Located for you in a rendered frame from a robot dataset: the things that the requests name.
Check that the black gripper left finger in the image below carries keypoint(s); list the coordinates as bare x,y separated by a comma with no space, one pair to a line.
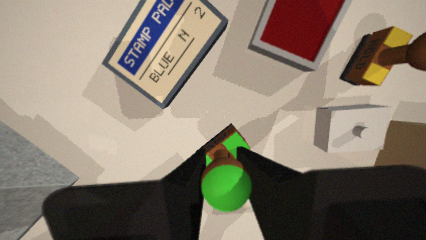
169,208

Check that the red ink pad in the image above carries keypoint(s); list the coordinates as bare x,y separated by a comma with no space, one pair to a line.
297,33

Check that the yellow rubber stamp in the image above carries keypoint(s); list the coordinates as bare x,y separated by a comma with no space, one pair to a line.
378,52

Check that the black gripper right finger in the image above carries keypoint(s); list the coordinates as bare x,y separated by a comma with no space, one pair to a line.
292,205

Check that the tan rectangular box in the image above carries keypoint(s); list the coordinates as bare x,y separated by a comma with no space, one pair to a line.
405,144

